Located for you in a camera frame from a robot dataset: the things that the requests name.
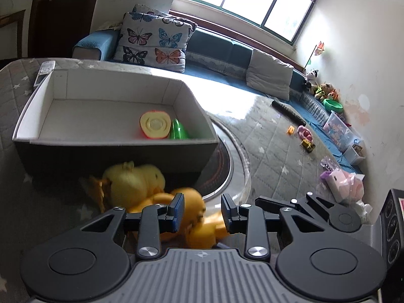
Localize grey star quilted mat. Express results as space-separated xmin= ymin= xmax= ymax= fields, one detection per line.
xmin=0 ymin=57 xmax=152 ymax=303
xmin=205 ymin=93 xmax=348 ymax=203

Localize round metal-rimmed table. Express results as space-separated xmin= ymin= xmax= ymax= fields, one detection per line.
xmin=196 ymin=114 xmax=252 ymax=203

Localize grey cushion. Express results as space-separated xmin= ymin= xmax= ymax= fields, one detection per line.
xmin=245 ymin=48 xmax=295 ymax=101

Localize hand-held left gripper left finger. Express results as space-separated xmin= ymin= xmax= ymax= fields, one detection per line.
xmin=80 ymin=193 xmax=185 ymax=261

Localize white remote control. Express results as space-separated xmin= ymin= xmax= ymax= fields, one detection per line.
xmin=33 ymin=61 xmax=56 ymax=88

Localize white cardboard box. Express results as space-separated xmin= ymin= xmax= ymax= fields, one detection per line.
xmin=12 ymin=68 xmax=220 ymax=190

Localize small white bin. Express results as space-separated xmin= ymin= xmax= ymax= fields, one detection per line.
xmin=344 ymin=142 xmax=365 ymax=165

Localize small butterfly print cushion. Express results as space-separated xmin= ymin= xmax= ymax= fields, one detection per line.
xmin=131 ymin=4 xmax=178 ymax=18

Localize green plastic toy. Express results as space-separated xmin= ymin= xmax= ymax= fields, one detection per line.
xmin=169 ymin=118 xmax=191 ymax=140

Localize yellow plush duck toy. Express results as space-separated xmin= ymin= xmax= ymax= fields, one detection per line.
xmin=126 ymin=187 xmax=228 ymax=250

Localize pink toy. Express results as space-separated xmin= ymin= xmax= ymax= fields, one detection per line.
xmin=297 ymin=125 xmax=314 ymax=142

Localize fox pinwheel on stick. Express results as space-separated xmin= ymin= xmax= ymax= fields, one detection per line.
xmin=304 ymin=41 xmax=326 ymax=72

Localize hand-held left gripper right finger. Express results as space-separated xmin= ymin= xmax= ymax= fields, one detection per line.
xmin=221 ymin=193 xmax=317 ymax=262

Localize pink bag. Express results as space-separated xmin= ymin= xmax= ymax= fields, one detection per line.
xmin=320 ymin=168 xmax=365 ymax=204

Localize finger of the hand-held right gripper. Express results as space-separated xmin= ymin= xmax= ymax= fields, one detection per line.
xmin=255 ymin=191 xmax=336 ymax=228

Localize blue sofa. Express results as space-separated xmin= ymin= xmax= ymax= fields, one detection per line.
xmin=72 ymin=27 xmax=363 ymax=175

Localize white plastic bag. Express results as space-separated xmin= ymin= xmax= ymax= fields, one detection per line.
xmin=350 ymin=200 xmax=373 ymax=225

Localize dark wooden door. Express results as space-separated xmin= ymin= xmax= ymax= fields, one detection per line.
xmin=30 ymin=0 xmax=105 ymax=59

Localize black white cow plush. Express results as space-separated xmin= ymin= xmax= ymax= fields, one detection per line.
xmin=304 ymin=69 xmax=319 ymax=86

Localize clear plastic storage box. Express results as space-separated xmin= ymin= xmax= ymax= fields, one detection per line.
xmin=322 ymin=110 xmax=361 ymax=151

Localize long black ribbed object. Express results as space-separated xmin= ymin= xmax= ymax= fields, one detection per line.
xmin=272 ymin=100 xmax=308 ymax=125

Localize green plastic bowl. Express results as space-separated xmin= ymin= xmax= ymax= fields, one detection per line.
xmin=322 ymin=98 xmax=344 ymax=113

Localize large butterfly print cushion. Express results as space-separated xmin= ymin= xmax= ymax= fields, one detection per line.
xmin=113 ymin=12 xmax=198 ymax=74

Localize red yellow toy fruit half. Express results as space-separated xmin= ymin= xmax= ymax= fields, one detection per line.
xmin=140 ymin=110 xmax=172 ymax=140

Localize cream cloth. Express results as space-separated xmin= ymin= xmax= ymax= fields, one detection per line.
xmin=101 ymin=20 xmax=124 ymax=32

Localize yellow brown plush toy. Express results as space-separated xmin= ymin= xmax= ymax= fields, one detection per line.
xmin=311 ymin=82 xmax=331 ymax=100

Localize clear plastic packet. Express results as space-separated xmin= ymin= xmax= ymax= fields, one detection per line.
xmin=319 ymin=158 xmax=338 ymax=173

